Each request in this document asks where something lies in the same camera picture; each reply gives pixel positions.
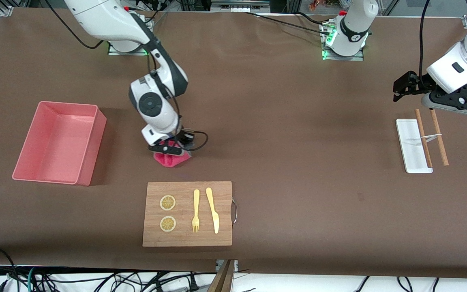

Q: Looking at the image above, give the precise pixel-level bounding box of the pink fluffy cloth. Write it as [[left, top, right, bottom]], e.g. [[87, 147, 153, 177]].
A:
[[154, 140, 192, 168]]

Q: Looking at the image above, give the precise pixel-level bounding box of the white rectangular tray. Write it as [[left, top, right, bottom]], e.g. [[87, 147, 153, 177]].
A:
[[395, 118, 434, 174]]

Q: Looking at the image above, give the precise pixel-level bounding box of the yellow plastic fork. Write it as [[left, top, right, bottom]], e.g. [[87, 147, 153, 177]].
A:
[[192, 189, 201, 233]]

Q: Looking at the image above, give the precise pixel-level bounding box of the yellow plastic knife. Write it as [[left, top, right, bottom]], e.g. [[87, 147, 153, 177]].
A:
[[206, 187, 220, 234]]

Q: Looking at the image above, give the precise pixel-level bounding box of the wooden cutting board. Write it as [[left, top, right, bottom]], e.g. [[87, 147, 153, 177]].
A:
[[142, 181, 239, 247]]

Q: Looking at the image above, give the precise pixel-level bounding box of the brown table cover sheet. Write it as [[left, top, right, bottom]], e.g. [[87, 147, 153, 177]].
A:
[[0, 7, 467, 279]]

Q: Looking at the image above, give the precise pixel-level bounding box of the orange red background object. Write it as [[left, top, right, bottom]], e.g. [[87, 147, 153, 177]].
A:
[[308, 0, 341, 12]]

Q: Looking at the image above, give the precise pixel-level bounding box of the pink plastic bin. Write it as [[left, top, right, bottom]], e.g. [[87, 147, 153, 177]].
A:
[[12, 101, 107, 187]]

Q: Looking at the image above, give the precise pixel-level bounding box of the wooden plank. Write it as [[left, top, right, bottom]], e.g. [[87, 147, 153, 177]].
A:
[[207, 260, 235, 292]]

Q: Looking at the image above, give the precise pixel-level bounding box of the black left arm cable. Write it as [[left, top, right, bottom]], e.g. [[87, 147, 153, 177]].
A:
[[419, 0, 433, 88]]

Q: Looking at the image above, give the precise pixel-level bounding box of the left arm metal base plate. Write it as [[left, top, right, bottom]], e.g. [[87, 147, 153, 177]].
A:
[[321, 22, 364, 61]]

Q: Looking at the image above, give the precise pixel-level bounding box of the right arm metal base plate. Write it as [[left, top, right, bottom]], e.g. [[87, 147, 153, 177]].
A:
[[108, 41, 152, 56]]

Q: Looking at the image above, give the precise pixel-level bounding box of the small metal table bracket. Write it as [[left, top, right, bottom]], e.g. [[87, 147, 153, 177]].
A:
[[216, 260, 239, 273]]

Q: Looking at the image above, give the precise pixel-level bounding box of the black cable across table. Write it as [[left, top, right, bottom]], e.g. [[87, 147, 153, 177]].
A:
[[242, 11, 333, 36]]

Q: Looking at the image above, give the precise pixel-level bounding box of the grey metal frame rail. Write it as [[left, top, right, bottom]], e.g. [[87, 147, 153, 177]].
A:
[[210, 0, 271, 13]]

